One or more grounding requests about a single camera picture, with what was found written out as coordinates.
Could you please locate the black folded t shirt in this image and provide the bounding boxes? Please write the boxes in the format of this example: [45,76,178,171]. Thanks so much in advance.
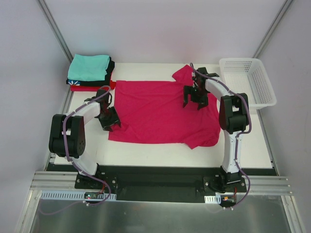
[66,57,115,86]

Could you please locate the teal folded t shirt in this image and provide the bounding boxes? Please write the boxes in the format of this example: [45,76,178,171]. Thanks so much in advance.
[68,54,110,82]

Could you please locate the white cable duct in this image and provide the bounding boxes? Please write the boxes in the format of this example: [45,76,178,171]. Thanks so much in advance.
[204,194,221,204]
[41,190,117,202]

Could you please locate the right white cable duct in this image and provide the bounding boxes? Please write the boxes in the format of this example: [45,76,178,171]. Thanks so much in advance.
[204,194,221,204]

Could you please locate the aluminium frame rail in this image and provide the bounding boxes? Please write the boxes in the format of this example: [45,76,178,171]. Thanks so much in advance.
[30,171,294,196]

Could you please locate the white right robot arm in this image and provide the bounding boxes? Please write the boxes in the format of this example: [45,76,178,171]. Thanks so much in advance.
[183,67,252,193]

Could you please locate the left aluminium corner post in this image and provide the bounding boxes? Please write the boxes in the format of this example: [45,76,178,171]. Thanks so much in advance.
[36,0,73,63]

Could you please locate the left white cable duct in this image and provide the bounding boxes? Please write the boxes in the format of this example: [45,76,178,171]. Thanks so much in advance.
[41,190,117,202]

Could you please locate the pink t shirt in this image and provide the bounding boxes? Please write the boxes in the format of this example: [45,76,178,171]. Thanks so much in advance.
[108,65,221,149]

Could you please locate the aluminium corner post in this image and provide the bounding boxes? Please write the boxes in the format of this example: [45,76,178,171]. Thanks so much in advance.
[36,0,73,63]
[252,0,295,59]

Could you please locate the red folded t shirt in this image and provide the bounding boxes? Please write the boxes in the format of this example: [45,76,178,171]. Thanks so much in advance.
[70,81,116,92]

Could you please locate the right aluminium corner post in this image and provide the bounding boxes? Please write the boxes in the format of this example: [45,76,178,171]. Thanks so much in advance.
[252,0,295,59]

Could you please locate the white plastic laundry basket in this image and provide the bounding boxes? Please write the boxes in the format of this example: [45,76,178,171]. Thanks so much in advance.
[219,58,277,110]

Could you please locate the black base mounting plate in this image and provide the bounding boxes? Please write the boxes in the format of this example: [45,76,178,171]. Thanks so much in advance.
[74,166,249,203]

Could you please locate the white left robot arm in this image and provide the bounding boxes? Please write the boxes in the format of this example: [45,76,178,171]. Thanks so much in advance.
[49,85,121,189]

